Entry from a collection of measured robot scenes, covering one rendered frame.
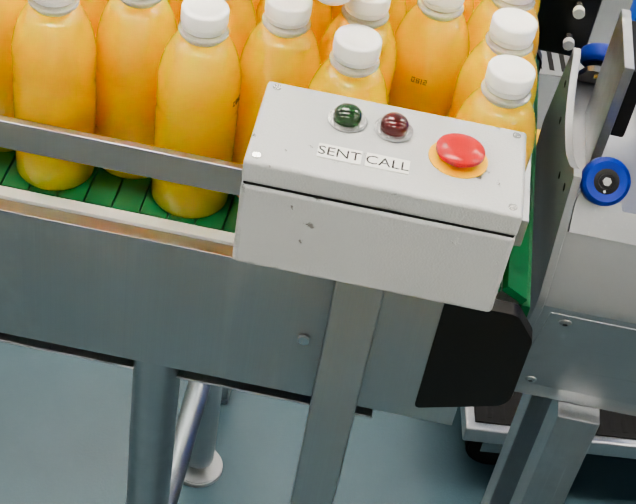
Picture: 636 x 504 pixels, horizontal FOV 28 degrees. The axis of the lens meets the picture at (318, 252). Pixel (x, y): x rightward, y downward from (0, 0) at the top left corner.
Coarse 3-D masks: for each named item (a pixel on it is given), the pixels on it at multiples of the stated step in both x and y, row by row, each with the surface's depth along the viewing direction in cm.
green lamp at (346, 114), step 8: (344, 104) 92; (352, 104) 92; (336, 112) 92; (344, 112) 92; (352, 112) 92; (360, 112) 92; (336, 120) 92; (344, 120) 91; (352, 120) 91; (360, 120) 92
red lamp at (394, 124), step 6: (390, 114) 92; (396, 114) 92; (384, 120) 92; (390, 120) 92; (396, 120) 92; (402, 120) 92; (384, 126) 92; (390, 126) 91; (396, 126) 91; (402, 126) 91; (408, 126) 92; (384, 132) 92; (390, 132) 91; (396, 132) 91; (402, 132) 92
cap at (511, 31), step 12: (504, 12) 106; (516, 12) 106; (492, 24) 105; (504, 24) 105; (516, 24) 105; (528, 24) 105; (492, 36) 106; (504, 36) 105; (516, 36) 104; (528, 36) 105; (516, 48) 105
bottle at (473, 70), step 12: (480, 48) 107; (492, 48) 106; (504, 48) 106; (528, 48) 106; (468, 60) 108; (480, 60) 107; (528, 60) 107; (468, 72) 108; (480, 72) 107; (456, 84) 110; (468, 84) 108; (480, 84) 107; (456, 96) 110; (456, 108) 110
